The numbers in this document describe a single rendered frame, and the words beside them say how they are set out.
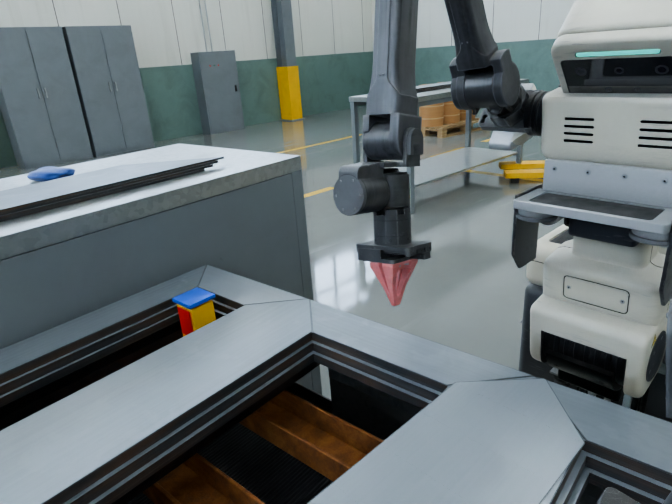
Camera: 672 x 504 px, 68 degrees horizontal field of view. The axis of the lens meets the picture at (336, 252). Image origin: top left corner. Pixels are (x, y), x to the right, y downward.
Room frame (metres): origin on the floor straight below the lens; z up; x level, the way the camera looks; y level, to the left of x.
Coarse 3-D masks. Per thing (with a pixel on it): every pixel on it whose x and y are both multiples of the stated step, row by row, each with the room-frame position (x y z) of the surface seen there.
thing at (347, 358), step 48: (96, 336) 0.82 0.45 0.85; (144, 336) 0.87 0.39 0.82; (0, 384) 0.69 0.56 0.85; (240, 384) 0.64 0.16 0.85; (384, 384) 0.64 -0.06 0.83; (432, 384) 0.60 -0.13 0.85; (192, 432) 0.56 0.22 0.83; (96, 480) 0.47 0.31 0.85; (144, 480) 0.50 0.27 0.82; (576, 480) 0.43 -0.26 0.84; (624, 480) 0.43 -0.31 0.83
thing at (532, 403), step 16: (464, 384) 0.59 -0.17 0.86; (480, 384) 0.58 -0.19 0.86; (496, 384) 0.58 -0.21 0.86; (512, 384) 0.58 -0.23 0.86; (496, 400) 0.55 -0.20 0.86; (512, 400) 0.54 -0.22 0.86; (528, 400) 0.54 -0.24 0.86; (544, 400) 0.54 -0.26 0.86; (528, 416) 0.51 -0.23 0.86; (544, 416) 0.51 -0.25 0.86; (560, 416) 0.51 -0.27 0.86; (560, 432) 0.48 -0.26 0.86; (576, 432) 0.48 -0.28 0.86
